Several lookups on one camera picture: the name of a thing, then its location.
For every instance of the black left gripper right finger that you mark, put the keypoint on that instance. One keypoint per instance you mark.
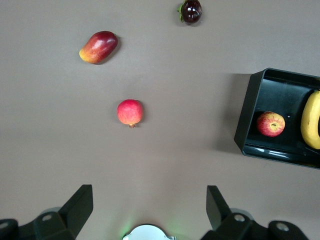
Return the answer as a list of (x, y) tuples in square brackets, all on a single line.
[(220, 212)]

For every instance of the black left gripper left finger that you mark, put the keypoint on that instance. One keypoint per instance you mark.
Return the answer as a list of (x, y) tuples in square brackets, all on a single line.
[(72, 212)]

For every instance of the red yellow apple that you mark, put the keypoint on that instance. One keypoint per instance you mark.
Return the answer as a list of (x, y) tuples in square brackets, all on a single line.
[(270, 124)]

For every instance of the yellow banana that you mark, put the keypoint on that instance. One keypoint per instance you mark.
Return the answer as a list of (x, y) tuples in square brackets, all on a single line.
[(311, 120)]

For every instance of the black plastic box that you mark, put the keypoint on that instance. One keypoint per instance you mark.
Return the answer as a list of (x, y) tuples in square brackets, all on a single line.
[(277, 92)]

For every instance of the brown table mat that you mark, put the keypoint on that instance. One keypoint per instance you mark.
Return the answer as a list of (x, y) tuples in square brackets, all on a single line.
[(160, 162)]

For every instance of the red pomegranate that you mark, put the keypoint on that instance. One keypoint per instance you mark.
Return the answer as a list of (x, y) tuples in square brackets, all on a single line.
[(130, 112)]

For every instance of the red yellow mango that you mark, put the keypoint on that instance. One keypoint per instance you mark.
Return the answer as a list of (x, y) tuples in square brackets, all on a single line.
[(98, 47)]

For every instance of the dark purple mangosteen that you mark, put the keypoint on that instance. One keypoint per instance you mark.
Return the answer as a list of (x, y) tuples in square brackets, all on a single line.
[(191, 11)]

